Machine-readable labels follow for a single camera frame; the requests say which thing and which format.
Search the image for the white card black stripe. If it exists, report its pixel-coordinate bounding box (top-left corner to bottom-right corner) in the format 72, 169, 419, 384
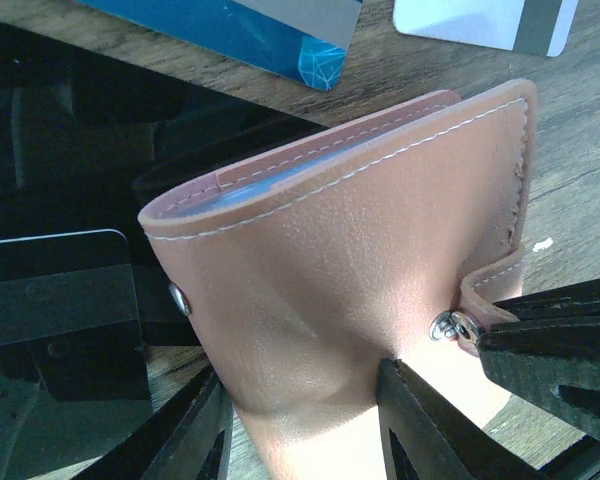
393, 0, 578, 57

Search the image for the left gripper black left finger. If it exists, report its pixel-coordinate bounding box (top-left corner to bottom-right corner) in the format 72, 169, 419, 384
76, 367, 233, 480

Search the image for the black long card box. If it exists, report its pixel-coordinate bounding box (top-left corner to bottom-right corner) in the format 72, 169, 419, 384
0, 22, 320, 265

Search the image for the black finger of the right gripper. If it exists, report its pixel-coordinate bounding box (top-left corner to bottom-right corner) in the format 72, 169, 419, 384
495, 278, 600, 320
474, 322, 600, 451

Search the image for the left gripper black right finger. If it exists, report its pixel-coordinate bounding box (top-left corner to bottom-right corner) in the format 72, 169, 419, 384
376, 359, 545, 480

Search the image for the pink leather card holder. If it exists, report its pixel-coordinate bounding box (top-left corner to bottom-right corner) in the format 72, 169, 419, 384
138, 80, 537, 479

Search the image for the black cards centre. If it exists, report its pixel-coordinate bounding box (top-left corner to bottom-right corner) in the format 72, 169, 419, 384
0, 229, 152, 479

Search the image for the blue striped card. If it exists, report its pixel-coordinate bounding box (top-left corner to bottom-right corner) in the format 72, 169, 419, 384
83, 0, 362, 91

